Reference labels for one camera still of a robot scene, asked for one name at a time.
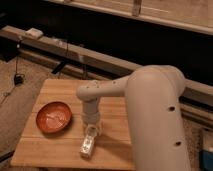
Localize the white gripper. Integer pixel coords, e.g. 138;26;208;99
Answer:
82;112;103;136

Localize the white plastic bottle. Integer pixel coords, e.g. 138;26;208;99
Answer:
80;127;98;158

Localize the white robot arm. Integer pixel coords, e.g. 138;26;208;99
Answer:
76;65;191;171

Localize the orange ceramic bowl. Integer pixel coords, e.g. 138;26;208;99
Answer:
36;101;72;134

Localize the wooden board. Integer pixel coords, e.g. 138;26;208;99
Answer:
11;79;134;171

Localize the small white block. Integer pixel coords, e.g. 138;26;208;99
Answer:
25;28;43;38

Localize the long wooden beam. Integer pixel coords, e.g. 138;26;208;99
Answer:
0;26;213;107

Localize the wooden shelf ledge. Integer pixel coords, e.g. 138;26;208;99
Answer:
47;0;213;35

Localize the black cable with plug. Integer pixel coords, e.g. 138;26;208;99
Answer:
0;35;25;104

